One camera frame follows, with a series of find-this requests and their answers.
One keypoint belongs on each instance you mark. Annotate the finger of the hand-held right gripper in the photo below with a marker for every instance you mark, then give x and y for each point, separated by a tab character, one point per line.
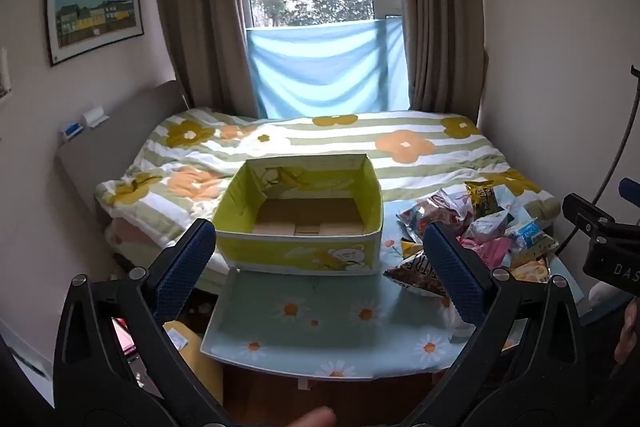
630	191
585	209

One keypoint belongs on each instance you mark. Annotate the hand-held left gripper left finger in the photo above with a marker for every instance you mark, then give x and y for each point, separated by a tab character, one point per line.
185	267

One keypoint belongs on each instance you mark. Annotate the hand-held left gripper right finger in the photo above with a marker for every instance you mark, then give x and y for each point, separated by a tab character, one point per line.
455	277

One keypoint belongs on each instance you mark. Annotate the pile of snack packets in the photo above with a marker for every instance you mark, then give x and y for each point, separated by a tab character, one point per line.
480	247

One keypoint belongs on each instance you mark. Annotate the gold snack packet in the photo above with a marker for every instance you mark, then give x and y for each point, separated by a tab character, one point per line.
482	202

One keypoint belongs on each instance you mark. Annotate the yellow storage box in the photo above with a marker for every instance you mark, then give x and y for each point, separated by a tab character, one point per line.
280	252

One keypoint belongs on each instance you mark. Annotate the person's right hand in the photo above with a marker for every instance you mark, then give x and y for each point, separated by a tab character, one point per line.
630	337

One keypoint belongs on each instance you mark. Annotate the pink bed sheet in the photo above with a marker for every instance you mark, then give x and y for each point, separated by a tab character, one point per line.
122	232

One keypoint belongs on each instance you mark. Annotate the yellow cardboard box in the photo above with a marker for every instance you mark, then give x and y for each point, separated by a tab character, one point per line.
200	357

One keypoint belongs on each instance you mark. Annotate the daisy print tablecloth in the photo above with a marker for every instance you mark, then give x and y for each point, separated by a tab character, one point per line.
325	307

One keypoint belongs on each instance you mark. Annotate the grey bed headboard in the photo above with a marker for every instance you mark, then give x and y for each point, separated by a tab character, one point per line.
115	142

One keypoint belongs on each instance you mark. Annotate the striped floral blanket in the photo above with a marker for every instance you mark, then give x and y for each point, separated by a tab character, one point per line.
350	132

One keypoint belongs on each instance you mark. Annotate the light blue cloth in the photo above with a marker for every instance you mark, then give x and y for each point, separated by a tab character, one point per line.
320	67

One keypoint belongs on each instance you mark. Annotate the brown curtain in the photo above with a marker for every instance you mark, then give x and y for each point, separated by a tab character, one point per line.
440	7
205	7

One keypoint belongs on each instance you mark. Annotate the framed wall picture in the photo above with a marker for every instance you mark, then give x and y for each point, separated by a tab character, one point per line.
92	14

